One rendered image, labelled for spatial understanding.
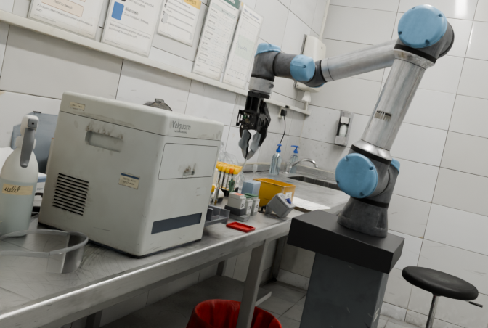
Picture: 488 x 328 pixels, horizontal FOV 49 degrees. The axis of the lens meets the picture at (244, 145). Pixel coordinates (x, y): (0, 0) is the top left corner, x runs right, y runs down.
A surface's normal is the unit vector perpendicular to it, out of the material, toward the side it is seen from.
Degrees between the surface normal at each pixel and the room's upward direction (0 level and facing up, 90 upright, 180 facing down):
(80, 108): 90
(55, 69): 90
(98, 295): 90
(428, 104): 90
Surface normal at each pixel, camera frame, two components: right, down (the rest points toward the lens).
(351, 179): -0.56, 0.05
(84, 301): 0.90, 0.21
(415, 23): -0.46, -0.19
